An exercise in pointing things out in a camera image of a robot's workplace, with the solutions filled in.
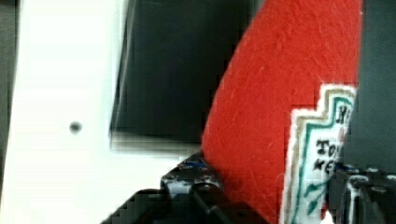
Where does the red plush ketchup bottle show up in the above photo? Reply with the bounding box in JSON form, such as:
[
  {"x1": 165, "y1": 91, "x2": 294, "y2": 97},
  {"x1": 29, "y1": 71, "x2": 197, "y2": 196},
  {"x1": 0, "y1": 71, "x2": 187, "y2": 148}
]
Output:
[{"x1": 203, "y1": 0, "x2": 362, "y2": 224}]

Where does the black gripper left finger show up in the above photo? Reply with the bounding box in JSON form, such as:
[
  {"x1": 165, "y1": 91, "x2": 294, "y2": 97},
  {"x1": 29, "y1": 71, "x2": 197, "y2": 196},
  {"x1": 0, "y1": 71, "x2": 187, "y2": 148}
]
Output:
[{"x1": 100, "y1": 152, "x2": 269, "y2": 224}]

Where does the black toaster oven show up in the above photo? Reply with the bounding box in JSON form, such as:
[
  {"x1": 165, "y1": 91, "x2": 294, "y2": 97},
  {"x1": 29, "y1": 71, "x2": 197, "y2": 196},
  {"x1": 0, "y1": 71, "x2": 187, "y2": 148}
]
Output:
[{"x1": 110, "y1": 0, "x2": 265, "y2": 153}]

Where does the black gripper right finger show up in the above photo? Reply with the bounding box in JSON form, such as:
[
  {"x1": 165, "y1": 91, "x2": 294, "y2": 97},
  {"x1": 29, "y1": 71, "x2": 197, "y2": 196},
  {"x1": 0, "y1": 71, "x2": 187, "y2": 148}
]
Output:
[{"x1": 328, "y1": 0, "x2": 396, "y2": 224}]

